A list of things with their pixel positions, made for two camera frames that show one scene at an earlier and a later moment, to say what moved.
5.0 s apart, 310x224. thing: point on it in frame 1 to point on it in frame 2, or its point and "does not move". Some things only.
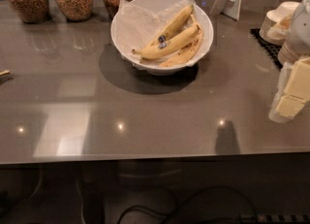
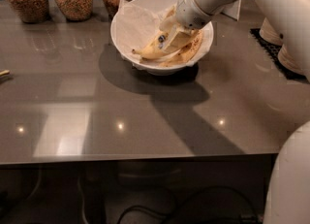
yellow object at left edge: x=7 y=72 does not move
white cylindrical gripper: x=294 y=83 to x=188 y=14
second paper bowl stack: x=287 y=53 does not move
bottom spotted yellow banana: x=187 y=54 does not move
